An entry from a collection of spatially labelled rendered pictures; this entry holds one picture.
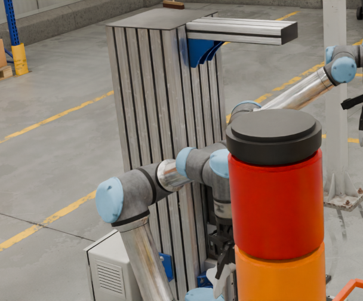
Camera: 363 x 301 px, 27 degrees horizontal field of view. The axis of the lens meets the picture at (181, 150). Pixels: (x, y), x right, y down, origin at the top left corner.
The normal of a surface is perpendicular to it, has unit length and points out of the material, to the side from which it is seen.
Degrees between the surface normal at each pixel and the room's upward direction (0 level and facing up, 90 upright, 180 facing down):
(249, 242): 90
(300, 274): 90
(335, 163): 90
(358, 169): 0
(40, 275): 0
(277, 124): 0
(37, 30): 90
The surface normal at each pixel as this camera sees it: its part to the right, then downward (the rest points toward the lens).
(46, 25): 0.80, 0.14
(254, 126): -0.09, -0.93
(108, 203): -0.79, 0.18
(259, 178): -0.47, 0.36
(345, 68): -0.18, 0.37
